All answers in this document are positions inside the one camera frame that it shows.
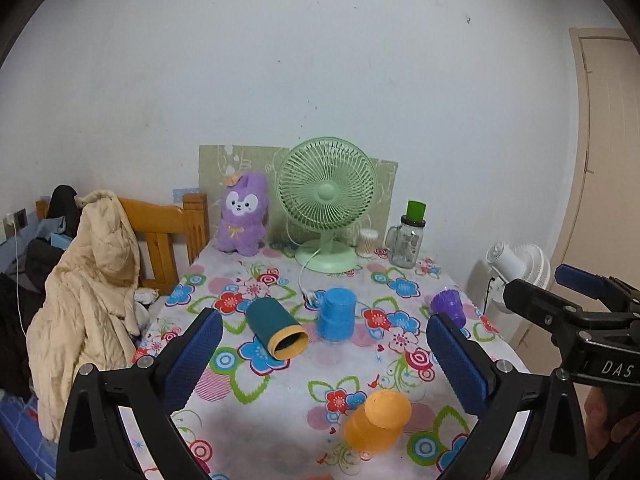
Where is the purple cup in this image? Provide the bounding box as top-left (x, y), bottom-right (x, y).
top-left (430, 288), bottom-right (466, 329)

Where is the wooden chair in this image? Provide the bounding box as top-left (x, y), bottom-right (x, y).
top-left (35, 192), bottom-right (210, 297)

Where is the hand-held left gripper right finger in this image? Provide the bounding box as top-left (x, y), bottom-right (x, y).
top-left (426, 312), bottom-right (594, 480)

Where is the white standing fan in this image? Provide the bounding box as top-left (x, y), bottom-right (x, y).
top-left (485, 242), bottom-right (552, 312)

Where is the green desk fan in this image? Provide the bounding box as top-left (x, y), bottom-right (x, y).
top-left (276, 136), bottom-right (379, 275)

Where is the grey soft toy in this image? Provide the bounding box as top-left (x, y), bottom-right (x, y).
top-left (131, 287), bottom-right (162, 337)

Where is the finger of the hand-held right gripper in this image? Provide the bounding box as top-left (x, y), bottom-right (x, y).
top-left (555, 263), bottom-right (640, 317)
top-left (502, 277), bottom-right (588, 346)

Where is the blue cup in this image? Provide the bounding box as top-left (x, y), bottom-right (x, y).
top-left (315, 287), bottom-right (358, 343)

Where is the blue patterned bedding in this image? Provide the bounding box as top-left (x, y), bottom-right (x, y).
top-left (0, 389), bottom-right (58, 480)

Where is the beige padded jacket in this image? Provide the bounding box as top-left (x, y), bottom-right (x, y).
top-left (26, 189), bottom-right (144, 444)

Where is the glass jar mug green lid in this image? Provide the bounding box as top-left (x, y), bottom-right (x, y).
top-left (384, 200), bottom-right (427, 269)

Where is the green wall poster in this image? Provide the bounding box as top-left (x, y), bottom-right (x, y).
top-left (198, 145), bottom-right (399, 252)

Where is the purple plush toy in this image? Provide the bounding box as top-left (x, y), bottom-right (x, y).
top-left (215, 172), bottom-right (273, 256)

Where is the beige door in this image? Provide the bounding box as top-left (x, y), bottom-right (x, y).
top-left (509, 27), bottom-right (640, 376)

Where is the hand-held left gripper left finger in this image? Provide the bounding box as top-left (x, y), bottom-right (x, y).
top-left (56, 307), bottom-right (224, 480)

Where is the floral tablecloth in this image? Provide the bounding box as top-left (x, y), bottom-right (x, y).
top-left (117, 241), bottom-right (532, 480)

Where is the blue cloth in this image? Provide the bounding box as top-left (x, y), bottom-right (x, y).
top-left (27, 215), bottom-right (77, 252)

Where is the dark teal cup yellow rim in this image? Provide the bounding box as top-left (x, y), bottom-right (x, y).
top-left (245, 297), bottom-right (309, 361)

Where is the wall socket with charger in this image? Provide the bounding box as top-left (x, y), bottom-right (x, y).
top-left (4, 208), bottom-right (29, 237)

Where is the person's right hand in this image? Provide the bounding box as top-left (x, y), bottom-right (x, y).
top-left (584, 389), bottom-right (640, 461)

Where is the orange cup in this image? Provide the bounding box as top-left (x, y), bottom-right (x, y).
top-left (343, 389), bottom-right (413, 454)

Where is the black garment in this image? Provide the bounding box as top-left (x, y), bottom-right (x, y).
top-left (46, 185), bottom-right (79, 222)

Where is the cotton swab container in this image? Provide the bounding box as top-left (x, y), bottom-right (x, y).
top-left (355, 228), bottom-right (381, 259)

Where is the white fan cable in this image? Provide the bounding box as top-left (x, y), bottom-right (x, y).
top-left (298, 246), bottom-right (326, 311)

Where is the white charger cable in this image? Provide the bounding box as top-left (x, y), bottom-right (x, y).
top-left (13, 230), bottom-right (29, 333)

